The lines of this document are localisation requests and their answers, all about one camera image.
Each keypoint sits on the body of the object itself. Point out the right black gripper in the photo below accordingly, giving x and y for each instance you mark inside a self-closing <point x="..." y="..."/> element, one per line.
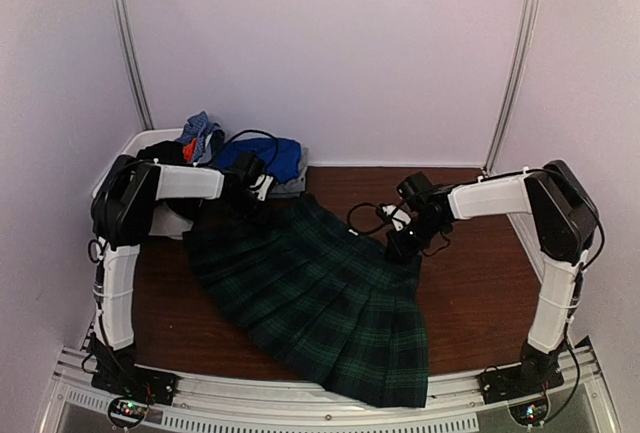
<point x="402" y="252"/>

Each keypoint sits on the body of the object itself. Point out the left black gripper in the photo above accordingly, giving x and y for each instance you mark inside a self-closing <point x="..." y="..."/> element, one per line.
<point x="262" y="219"/>

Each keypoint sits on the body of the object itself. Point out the blue t-shirt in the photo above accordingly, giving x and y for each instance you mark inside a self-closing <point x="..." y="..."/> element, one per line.
<point x="281" y="155"/>

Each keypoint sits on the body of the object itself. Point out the dark green plaid shirt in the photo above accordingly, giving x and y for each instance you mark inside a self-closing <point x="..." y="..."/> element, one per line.
<point x="321" y="300"/>

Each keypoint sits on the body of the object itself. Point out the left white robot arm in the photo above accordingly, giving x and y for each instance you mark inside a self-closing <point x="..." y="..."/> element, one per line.
<point x="115" y="267"/>

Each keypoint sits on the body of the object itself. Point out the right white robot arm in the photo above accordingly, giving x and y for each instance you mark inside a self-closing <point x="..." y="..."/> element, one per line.
<point x="565" y="221"/>

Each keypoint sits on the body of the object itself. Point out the folded grey button shirt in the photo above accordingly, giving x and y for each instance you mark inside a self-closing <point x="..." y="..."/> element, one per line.
<point x="295" y="187"/>

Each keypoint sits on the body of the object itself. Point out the orange garment in bin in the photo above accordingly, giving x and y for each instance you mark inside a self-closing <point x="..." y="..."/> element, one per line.
<point x="189" y="150"/>

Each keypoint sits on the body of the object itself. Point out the blue checkered garment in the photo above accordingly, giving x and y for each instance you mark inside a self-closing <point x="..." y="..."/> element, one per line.
<point x="211" y="137"/>

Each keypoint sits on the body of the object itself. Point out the black garment in bin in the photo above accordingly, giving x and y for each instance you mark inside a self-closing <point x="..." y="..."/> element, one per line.
<point x="166" y="152"/>

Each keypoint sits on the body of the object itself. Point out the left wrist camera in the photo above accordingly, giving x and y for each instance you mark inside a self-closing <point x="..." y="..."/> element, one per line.
<point x="262" y="186"/>

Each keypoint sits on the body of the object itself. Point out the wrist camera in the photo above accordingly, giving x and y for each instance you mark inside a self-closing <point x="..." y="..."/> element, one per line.
<point x="395" y="216"/>
<point x="262" y="186"/>

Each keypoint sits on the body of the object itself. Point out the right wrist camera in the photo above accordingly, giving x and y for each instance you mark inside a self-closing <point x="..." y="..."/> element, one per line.
<point x="395" y="216"/>

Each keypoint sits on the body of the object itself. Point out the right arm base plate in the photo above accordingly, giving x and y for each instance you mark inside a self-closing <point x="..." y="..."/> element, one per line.
<point x="499" y="384"/>

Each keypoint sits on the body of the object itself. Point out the front aluminium rail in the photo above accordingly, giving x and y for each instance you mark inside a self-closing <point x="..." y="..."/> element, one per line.
<point x="217" y="404"/>

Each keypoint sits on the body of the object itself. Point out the left aluminium frame post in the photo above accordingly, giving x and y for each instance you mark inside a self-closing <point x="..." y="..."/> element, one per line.
<point x="131" y="63"/>

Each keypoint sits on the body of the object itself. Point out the aluminium frame post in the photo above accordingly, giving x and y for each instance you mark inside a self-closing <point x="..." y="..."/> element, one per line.
<point x="525" y="32"/>
<point x="131" y="63"/>

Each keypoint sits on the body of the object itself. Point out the right aluminium frame post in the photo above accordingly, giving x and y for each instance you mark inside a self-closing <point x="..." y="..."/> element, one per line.
<point x="525" y="32"/>

